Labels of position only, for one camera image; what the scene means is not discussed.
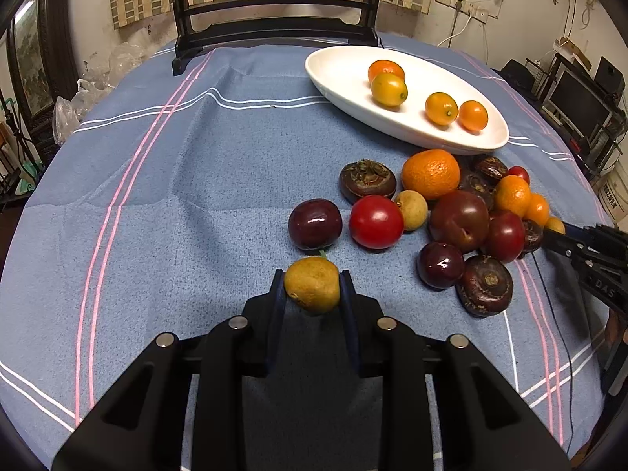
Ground black bag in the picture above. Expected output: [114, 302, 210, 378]
[499, 59, 543, 96]

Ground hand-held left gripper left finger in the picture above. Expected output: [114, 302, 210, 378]
[51, 269, 290, 471]

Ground black computer monitor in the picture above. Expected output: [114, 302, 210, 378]
[546, 68, 614, 139]

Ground thin black cable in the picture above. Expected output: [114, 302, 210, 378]
[531, 254, 576, 455]

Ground dark purple cherry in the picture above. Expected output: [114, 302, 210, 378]
[417, 242, 466, 290]

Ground black speaker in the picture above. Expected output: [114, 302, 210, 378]
[595, 56, 626, 96]

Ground large orange mandarin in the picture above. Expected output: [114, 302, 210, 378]
[402, 148, 462, 201]

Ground tan longan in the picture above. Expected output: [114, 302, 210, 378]
[394, 190, 429, 232]
[284, 256, 341, 316]

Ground orange kumquat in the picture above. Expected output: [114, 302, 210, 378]
[368, 59, 406, 84]
[493, 175, 533, 219]
[458, 100, 489, 132]
[524, 193, 551, 228]

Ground large dark red plum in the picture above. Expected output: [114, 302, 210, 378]
[429, 190, 491, 255]

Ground dark purple plum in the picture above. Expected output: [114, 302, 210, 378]
[288, 199, 343, 251]

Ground clear plastic bags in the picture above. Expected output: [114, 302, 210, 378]
[53, 42, 148, 145]

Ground dark red tomato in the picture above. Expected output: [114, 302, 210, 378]
[483, 211, 527, 264]

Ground cardboard box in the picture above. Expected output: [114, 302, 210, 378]
[596, 167, 628, 221]

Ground white oval plate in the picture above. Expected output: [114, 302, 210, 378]
[305, 46, 509, 155]

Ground dark wooden round screen stand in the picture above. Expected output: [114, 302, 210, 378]
[172, 0, 382, 77]

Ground dark framed painting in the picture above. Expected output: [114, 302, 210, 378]
[7, 0, 82, 123]

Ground bright red tomato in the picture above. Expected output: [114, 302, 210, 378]
[349, 195, 405, 250]

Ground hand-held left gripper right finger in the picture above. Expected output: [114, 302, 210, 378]
[338, 269, 572, 471]

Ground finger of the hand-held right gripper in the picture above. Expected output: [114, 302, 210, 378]
[563, 223, 628, 246]
[542, 228, 590, 262]

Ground white wall socket strip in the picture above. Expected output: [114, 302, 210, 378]
[434, 0, 491, 23]

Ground blue striped tablecloth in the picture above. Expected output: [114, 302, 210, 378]
[0, 32, 614, 471]

